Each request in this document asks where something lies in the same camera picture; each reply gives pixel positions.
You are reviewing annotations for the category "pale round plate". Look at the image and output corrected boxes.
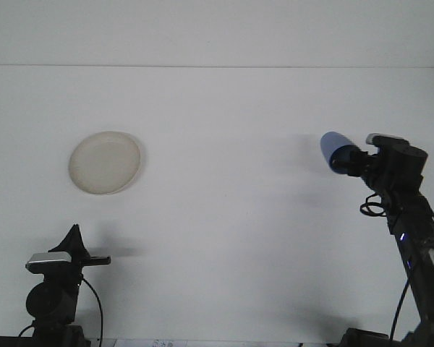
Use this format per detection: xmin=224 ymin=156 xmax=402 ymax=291
xmin=67 ymin=130 xmax=143 ymax=197

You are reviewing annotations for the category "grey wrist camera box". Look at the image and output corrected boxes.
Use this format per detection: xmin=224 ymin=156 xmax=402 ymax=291
xmin=365 ymin=132 xmax=411 ymax=147
xmin=25 ymin=252 xmax=74 ymax=273

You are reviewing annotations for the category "white printed paper sheet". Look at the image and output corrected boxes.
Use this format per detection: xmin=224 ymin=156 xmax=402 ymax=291
xmin=111 ymin=338 xmax=210 ymax=347

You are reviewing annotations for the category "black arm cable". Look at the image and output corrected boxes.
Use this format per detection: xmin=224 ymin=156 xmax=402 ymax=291
xmin=359 ymin=192 xmax=413 ymax=341
xmin=18 ymin=276 xmax=104 ymax=343

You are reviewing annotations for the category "pale blue cup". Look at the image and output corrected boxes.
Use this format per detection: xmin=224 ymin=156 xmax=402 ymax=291
xmin=319 ymin=131 xmax=361 ymax=176

